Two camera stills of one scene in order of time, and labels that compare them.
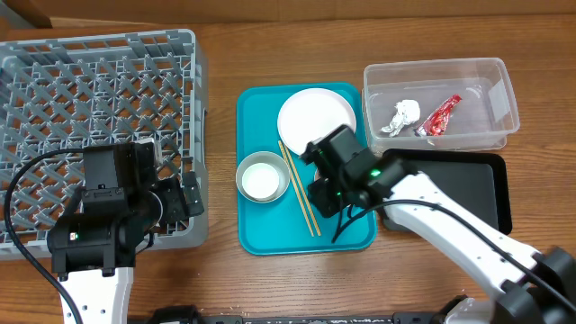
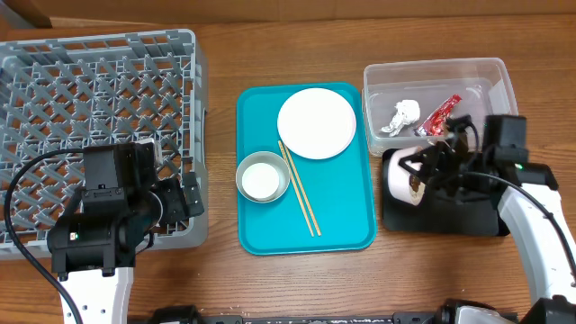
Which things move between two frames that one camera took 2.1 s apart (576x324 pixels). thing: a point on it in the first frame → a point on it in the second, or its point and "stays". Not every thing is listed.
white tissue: (408, 113) stays
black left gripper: (178, 210) stays
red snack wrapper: (436, 121) stays
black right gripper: (321, 198) → (437, 168)
